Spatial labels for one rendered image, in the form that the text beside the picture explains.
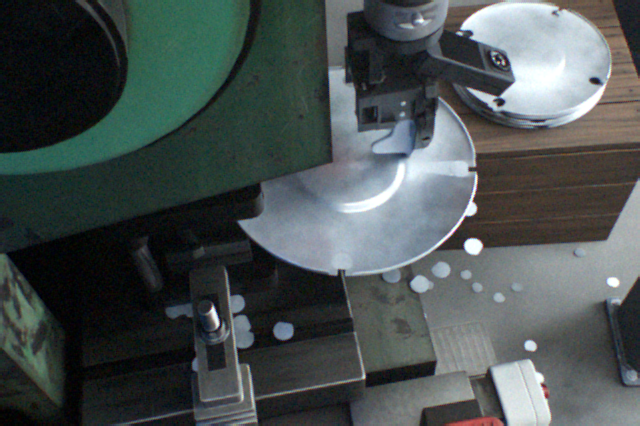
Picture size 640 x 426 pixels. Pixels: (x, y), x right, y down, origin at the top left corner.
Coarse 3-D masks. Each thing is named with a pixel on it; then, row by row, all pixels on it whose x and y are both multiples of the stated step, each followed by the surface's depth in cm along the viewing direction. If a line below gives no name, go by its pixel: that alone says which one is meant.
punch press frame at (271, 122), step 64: (320, 0) 43; (256, 64) 47; (320, 64) 47; (192, 128) 50; (256, 128) 51; (320, 128) 52; (0, 192) 52; (64, 192) 54; (128, 192) 55; (192, 192) 56; (0, 256) 74; (64, 256) 101; (0, 320) 71; (64, 320) 96; (384, 320) 94; (0, 384) 76; (64, 384) 86
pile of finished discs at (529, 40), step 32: (480, 32) 154; (512, 32) 154; (544, 32) 154; (576, 32) 153; (512, 64) 149; (544, 64) 148; (576, 64) 149; (608, 64) 148; (480, 96) 146; (512, 96) 145; (544, 96) 145; (576, 96) 145; (544, 128) 146
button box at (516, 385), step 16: (496, 368) 92; (512, 368) 92; (528, 368) 92; (496, 384) 91; (512, 384) 91; (528, 384) 91; (512, 400) 90; (528, 400) 90; (544, 400) 90; (512, 416) 89; (528, 416) 89; (544, 416) 89
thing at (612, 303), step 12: (636, 288) 149; (612, 300) 163; (624, 300) 156; (636, 300) 149; (612, 312) 162; (624, 312) 156; (636, 312) 149; (612, 324) 160; (624, 324) 156; (636, 324) 149; (612, 336) 160; (624, 336) 156; (636, 336) 150; (624, 348) 156; (636, 348) 150; (624, 360) 156; (636, 360) 152; (624, 372) 155; (636, 372) 154; (624, 384) 154; (636, 384) 154
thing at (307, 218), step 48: (336, 96) 95; (336, 144) 90; (432, 144) 91; (288, 192) 88; (336, 192) 87; (384, 192) 87; (432, 192) 87; (288, 240) 84; (336, 240) 84; (384, 240) 84; (432, 240) 84
